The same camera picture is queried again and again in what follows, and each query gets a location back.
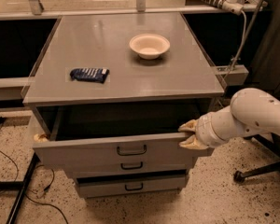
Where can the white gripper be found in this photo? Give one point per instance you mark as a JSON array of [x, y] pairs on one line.
[[206, 132]]

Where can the grey top drawer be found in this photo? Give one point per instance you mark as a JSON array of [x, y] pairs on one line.
[[80, 135]]

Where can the grey drawer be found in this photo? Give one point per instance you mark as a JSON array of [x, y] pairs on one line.
[[131, 168], [132, 186], [80, 135]]

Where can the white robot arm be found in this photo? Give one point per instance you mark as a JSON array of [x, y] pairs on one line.
[[250, 112]]

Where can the grey drawer cabinet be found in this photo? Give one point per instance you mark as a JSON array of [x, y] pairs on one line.
[[182, 75]]

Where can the grey middle drawer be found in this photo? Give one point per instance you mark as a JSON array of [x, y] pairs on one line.
[[131, 168]]

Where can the grey bottom drawer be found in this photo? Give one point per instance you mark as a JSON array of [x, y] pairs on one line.
[[132, 186]]

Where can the white paper bowl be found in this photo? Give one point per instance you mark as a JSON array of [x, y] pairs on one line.
[[149, 46]]

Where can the blue striped snack packet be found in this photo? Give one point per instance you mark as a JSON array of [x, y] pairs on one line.
[[97, 75]]

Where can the white power strip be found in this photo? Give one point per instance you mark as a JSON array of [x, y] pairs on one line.
[[231, 6]]

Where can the black floor stand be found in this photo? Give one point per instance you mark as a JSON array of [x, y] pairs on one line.
[[21, 187]]

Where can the grey metal frame rail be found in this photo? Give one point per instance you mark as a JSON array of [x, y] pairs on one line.
[[14, 88]]

